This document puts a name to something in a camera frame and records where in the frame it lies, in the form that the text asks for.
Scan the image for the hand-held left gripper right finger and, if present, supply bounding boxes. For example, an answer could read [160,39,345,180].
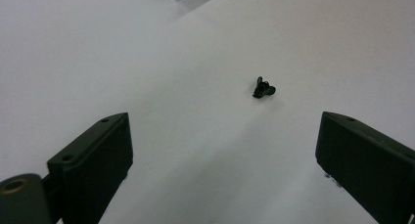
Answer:
[314,111,415,224]

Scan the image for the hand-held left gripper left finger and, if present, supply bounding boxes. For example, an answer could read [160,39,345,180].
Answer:
[46,112,134,224]

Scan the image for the small black plastic clip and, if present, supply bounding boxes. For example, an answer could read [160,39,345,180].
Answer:
[252,75,277,100]

